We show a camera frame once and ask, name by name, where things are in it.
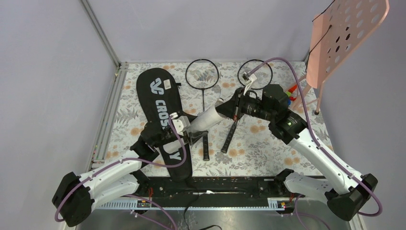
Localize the colourful toy pile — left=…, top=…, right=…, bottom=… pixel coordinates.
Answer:
left=285, top=83, right=298, bottom=105

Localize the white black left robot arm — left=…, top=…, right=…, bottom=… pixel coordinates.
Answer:
left=52, top=109, right=223, bottom=227

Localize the white shuttlecock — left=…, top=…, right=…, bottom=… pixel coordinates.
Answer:
left=214, top=98, right=224, bottom=107

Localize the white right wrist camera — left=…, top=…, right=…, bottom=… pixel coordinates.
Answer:
left=242, top=73, right=257, bottom=95

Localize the black badminton racket right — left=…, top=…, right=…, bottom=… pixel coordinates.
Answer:
left=220, top=59, right=273, bottom=154

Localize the black badminton racket left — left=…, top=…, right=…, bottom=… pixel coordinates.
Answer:
left=185, top=59, right=220, bottom=161

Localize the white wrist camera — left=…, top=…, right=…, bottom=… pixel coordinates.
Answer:
left=169, top=113, right=190, bottom=134
left=242, top=73, right=257, bottom=95

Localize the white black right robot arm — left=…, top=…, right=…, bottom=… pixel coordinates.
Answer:
left=215, top=84, right=378, bottom=221

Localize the white shuttlecock tube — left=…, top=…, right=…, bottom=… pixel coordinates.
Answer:
left=161, top=106, right=226, bottom=155

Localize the black badminton racket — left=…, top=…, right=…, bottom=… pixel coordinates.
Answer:
left=220, top=59, right=273, bottom=154
left=185, top=59, right=220, bottom=161

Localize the aluminium frame profile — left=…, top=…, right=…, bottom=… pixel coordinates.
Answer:
left=79, top=0, right=129, bottom=166

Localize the floral table mat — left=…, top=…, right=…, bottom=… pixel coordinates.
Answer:
left=103, top=62, right=320, bottom=176

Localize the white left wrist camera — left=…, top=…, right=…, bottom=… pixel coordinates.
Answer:
left=169, top=113, right=190, bottom=134

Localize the pink perforated metal chair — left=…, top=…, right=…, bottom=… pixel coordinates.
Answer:
left=292, top=0, right=390, bottom=108

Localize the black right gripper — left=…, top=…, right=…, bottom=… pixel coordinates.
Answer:
left=215, top=87, right=275, bottom=122

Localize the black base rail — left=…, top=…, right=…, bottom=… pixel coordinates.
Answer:
left=98, top=171, right=297, bottom=212

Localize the black Crossway racket bag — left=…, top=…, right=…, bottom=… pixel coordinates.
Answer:
left=136, top=68, right=192, bottom=182

